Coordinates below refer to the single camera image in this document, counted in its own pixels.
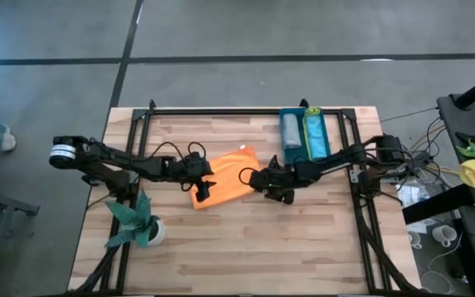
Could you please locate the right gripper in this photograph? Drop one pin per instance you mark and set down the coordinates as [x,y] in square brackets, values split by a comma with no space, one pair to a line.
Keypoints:
[268,179]

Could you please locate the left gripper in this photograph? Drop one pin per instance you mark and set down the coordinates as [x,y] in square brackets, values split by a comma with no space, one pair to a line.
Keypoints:
[198,167]

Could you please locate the teal plastic basket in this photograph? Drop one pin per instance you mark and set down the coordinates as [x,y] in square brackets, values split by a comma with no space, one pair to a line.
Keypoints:
[291,154]

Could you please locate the orange microfiber towel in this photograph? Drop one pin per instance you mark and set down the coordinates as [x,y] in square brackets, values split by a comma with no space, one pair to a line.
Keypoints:
[229,177]

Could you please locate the grey microfiber towel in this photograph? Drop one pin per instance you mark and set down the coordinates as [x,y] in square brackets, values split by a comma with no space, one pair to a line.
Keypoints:
[291,130]

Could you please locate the turquoise microfiber towel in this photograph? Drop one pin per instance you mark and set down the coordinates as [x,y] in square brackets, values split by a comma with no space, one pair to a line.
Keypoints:
[316,138]

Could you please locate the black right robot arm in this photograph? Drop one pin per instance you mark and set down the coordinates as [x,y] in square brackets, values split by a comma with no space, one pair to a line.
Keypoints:
[344,158]

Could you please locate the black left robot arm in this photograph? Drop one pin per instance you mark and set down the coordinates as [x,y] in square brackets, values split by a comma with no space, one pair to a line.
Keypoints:
[130,163]

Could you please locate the artificial green plant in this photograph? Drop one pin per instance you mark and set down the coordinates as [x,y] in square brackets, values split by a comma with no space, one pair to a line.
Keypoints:
[132,218]

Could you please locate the white plastic bag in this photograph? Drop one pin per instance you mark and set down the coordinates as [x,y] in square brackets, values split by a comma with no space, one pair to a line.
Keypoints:
[412,194]

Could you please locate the black power supply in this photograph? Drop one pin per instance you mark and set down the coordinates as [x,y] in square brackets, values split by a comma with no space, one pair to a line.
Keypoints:
[421,158]

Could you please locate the white mug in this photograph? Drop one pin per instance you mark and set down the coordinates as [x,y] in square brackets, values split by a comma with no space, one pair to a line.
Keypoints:
[415,239]
[443,235]

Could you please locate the dark grey cart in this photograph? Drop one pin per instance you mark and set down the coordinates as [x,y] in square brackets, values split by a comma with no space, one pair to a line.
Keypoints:
[460,119]

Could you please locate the dark metal stand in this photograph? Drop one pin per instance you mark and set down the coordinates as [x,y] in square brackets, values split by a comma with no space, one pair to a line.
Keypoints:
[6,200]

